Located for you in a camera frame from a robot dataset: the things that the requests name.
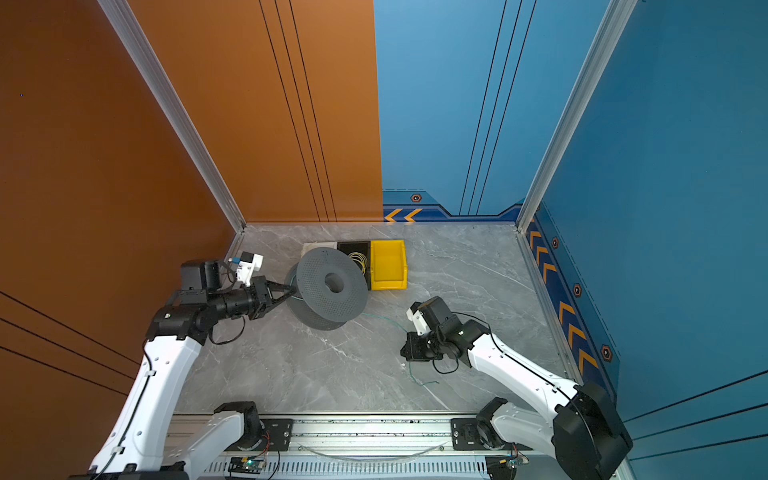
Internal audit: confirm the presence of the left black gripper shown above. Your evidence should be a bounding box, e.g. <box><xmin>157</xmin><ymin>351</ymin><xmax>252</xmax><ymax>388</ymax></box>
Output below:
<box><xmin>209</xmin><ymin>277</ymin><xmax>295</xmax><ymax>323</ymax></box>

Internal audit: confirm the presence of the green cable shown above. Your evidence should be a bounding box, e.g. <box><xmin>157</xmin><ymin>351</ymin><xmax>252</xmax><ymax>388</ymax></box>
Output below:
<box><xmin>359</xmin><ymin>313</ymin><xmax>442</xmax><ymax>388</ymax></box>

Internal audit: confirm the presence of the grey perforated cable spool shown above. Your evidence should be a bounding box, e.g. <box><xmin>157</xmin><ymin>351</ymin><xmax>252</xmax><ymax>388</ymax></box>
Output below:
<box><xmin>286</xmin><ymin>247</ymin><xmax>368</xmax><ymax>331</ymax></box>

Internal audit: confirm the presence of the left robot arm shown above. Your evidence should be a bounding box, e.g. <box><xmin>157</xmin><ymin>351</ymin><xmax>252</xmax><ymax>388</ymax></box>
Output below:
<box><xmin>82</xmin><ymin>261</ymin><xmax>297</xmax><ymax>479</ymax></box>

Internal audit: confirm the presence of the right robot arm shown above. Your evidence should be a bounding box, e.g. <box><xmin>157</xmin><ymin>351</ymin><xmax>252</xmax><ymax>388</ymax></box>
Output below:
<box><xmin>400</xmin><ymin>297</ymin><xmax>633</xmax><ymax>479</ymax></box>

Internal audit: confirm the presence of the white plastic bin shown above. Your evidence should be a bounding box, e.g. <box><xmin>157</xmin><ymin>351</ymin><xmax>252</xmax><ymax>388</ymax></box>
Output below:
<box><xmin>301</xmin><ymin>241</ymin><xmax>338</xmax><ymax>256</ymax></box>

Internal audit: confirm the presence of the black plastic bin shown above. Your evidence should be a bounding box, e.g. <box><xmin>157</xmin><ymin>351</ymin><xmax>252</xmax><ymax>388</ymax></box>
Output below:
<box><xmin>337</xmin><ymin>240</ymin><xmax>372</xmax><ymax>290</ymax></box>

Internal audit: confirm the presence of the yellow plastic bin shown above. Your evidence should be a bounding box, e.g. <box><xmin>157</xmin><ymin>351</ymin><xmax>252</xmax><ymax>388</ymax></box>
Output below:
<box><xmin>370</xmin><ymin>240</ymin><xmax>408</xmax><ymax>291</ymax></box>

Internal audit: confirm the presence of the right circuit board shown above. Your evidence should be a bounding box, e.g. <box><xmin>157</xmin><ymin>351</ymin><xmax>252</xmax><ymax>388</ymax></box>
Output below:
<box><xmin>499</xmin><ymin>453</ymin><xmax>529</xmax><ymax>470</ymax></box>

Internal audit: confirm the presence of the left green circuit board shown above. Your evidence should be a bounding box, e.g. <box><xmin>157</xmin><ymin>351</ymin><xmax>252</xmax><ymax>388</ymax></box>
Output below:
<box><xmin>227</xmin><ymin>457</ymin><xmax>268</xmax><ymax>476</ymax></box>

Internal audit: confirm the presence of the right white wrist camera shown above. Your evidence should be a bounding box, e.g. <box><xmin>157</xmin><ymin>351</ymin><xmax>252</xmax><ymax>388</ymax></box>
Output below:
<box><xmin>406</xmin><ymin>302</ymin><xmax>431</xmax><ymax>336</ymax></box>

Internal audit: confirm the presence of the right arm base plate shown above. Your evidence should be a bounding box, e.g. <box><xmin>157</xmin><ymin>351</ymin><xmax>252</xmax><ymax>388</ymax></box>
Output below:
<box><xmin>450</xmin><ymin>418</ymin><xmax>532</xmax><ymax>451</ymax></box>

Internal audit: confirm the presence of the aluminium mounting rail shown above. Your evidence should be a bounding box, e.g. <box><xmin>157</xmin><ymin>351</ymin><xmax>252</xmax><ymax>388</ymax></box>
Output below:
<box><xmin>107</xmin><ymin>411</ymin><xmax>637</xmax><ymax>480</ymax></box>

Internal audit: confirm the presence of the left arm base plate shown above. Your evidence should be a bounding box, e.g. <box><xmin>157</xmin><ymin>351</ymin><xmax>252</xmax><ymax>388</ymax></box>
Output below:
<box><xmin>224</xmin><ymin>418</ymin><xmax>294</xmax><ymax>454</ymax></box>

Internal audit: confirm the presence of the left aluminium corner post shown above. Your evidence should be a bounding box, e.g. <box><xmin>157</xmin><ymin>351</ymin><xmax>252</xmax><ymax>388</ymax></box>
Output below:
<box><xmin>98</xmin><ymin>0</ymin><xmax>247</xmax><ymax>232</ymax></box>

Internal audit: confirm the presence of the aluminium corner post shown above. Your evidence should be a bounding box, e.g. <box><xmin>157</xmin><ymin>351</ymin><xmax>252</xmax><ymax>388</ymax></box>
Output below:
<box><xmin>516</xmin><ymin>0</ymin><xmax>638</xmax><ymax>233</ymax></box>
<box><xmin>98</xmin><ymin>0</ymin><xmax>247</xmax><ymax>232</ymax></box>

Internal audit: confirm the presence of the right aluminium corner post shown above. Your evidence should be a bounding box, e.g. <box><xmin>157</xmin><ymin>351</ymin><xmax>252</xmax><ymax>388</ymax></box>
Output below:
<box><xmin>516</xmin><ymin>0</ymin><xmax>638</xmax><ymax>233</ymax></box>

